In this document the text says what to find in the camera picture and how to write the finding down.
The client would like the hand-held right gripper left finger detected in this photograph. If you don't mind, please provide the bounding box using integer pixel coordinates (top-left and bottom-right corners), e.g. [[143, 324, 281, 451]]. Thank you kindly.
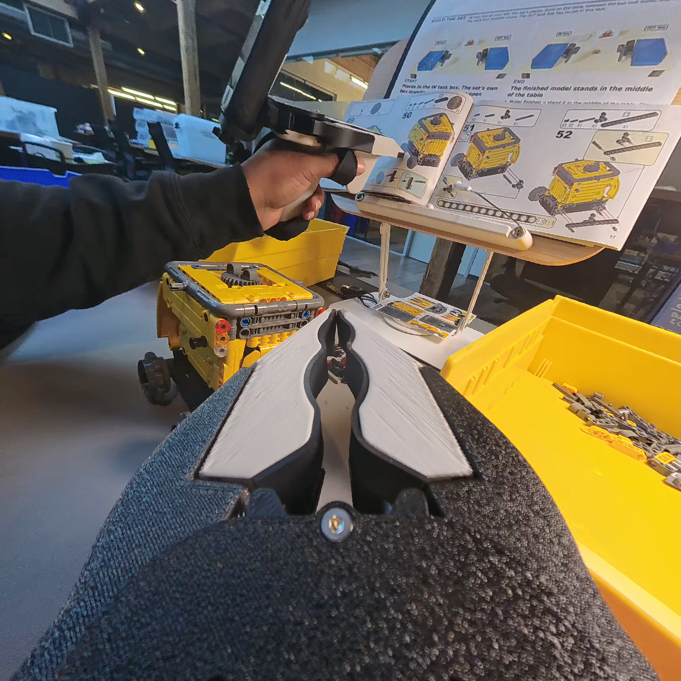
[[199, 310, 339, 506]]

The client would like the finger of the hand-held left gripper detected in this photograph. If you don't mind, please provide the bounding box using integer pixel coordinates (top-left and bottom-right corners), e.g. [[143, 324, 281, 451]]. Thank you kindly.
[[266, 96, 375, 137], [307, 117, 405, 162]]

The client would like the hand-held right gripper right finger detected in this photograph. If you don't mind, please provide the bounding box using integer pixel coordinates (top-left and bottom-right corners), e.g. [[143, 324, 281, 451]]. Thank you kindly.
[[342, 310, 475, 506]]

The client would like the yellow toy brick vehicle model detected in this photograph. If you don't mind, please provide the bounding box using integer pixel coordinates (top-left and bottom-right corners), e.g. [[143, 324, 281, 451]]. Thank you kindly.
[[137, 261, 325, 416]]

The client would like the yellow storage bin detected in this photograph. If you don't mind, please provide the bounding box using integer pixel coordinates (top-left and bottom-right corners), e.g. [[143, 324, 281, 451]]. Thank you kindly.
[[442, 296, 681, 681], [206, 218, 350, 286]]

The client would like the building instruction booklet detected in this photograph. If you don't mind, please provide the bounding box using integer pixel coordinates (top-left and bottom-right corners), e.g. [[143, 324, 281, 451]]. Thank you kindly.
[[343, 0, 681, 251]]

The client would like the pile of assorted brick beams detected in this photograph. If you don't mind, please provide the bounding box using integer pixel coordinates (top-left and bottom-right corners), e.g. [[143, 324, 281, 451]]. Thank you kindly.
[[552, 381, 681, 492]]

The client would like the person's left forearm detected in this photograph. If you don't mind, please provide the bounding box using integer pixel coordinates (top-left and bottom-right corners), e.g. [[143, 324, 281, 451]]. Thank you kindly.
[[0, 165, 265, 347]]

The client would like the grey desk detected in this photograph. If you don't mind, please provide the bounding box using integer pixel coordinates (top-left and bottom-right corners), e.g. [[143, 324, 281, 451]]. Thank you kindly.
[[0, 279, 501, 681]]

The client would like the person's left hand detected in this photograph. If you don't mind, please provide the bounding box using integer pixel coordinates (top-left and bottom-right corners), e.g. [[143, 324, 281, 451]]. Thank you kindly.
[[243, 141, 365, 233]]

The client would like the yellow printed sticker sheet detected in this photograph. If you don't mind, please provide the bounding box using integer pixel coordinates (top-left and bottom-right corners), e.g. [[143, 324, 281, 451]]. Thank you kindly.
[[376, 292, 477, 341]]

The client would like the white plastic box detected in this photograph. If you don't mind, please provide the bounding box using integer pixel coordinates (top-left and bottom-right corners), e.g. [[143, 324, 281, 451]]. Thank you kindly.
[[0, 96, 60, 140], [133, 107, 228, 167]]

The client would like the white book stand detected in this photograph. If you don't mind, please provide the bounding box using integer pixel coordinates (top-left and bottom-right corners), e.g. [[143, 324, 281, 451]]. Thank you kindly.
[[330, 190, 613, 370]]

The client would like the blue storage bin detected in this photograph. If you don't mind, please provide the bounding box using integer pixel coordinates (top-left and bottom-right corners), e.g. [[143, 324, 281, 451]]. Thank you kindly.
[[0, 165, 81, 190]]

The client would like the dark wooden post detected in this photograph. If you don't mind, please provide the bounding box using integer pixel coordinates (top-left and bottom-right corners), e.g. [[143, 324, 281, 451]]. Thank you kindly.
[[419, 237, 469, 301]]

